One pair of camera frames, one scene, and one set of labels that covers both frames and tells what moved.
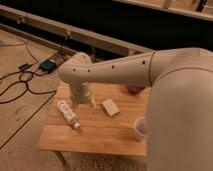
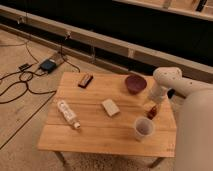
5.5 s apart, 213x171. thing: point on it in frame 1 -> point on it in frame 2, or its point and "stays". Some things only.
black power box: [48, 65] stays
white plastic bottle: [68, 113] stays
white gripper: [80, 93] -> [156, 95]
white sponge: [110, 107] stays
